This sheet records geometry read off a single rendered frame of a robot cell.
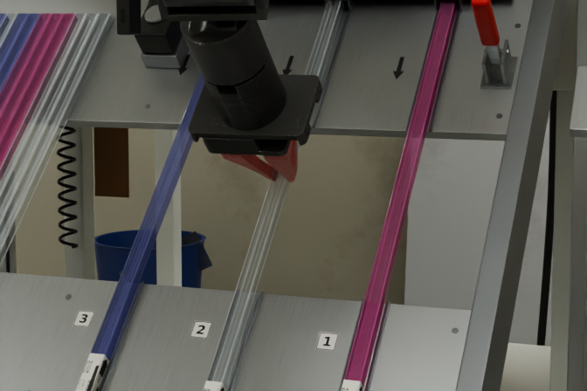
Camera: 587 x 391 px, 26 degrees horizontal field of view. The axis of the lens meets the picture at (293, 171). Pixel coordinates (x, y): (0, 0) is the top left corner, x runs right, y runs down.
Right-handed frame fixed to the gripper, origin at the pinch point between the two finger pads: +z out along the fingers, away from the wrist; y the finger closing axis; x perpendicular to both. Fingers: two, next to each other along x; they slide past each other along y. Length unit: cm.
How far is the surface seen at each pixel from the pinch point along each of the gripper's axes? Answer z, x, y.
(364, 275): 245, -140, 78
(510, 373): 65, -16, -9
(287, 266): 243, -140, 104
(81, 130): 32, -29, 45
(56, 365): 0.6, 20.7, 15.0
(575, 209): 25.4, -15.2, -21.4
